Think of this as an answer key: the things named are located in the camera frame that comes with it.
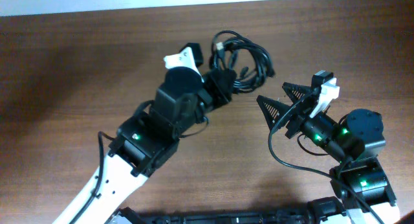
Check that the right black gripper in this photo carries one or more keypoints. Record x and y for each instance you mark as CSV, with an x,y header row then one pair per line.
x,y
303,111

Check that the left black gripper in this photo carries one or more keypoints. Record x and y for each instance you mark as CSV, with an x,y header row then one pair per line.
x,y
218,92

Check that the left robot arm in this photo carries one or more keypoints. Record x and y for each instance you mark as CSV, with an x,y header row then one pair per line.
x,y
146,140

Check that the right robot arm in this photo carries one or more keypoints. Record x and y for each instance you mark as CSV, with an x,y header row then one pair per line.
x,y
359,181

